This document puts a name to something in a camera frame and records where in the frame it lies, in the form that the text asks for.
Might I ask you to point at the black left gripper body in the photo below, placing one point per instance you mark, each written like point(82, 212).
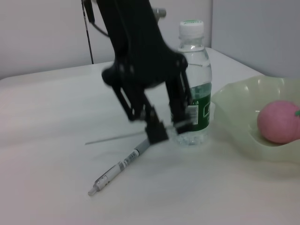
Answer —
point(136, 47)

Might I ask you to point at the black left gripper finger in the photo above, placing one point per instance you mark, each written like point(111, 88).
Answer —
point(180, 105)
point(154, 131)

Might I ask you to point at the transparent plastic ruler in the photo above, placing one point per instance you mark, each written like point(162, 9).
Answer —
point(117, 137)

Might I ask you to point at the clear bottle with green label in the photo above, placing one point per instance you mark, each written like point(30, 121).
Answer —
point(199, 70)

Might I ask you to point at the pink toy peach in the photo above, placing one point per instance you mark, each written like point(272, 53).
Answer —
point(276, 122)

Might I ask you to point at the grey transparent pen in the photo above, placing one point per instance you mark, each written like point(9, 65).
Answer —
point(122, 164)

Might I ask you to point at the green glass fruit plate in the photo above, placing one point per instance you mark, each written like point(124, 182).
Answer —
point(234, 112)

